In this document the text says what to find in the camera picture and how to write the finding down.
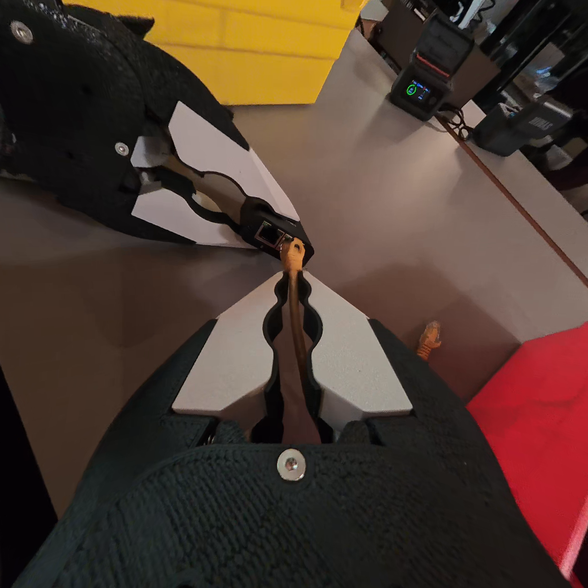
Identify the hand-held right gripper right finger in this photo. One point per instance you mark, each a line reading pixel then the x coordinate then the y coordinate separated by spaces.
pixel 358 367

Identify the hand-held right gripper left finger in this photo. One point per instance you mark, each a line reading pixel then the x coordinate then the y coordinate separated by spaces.
pixel 229 367

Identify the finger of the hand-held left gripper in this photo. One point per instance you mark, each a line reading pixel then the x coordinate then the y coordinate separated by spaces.
pixel 170 216
pixel 216 147

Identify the black ethernet port adapter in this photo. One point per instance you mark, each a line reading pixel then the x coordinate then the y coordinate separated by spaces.
pixel 257 218

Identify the yellow plastic bin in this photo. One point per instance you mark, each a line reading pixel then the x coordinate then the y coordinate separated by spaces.
pixel 257 50

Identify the red plastic bin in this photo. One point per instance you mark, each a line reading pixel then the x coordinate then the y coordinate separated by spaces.
pixel 537 413

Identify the black charger with display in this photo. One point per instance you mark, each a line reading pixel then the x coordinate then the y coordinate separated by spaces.
pixel 438 50

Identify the black power brick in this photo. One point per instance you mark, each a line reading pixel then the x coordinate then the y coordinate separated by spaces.
pixel 514 128

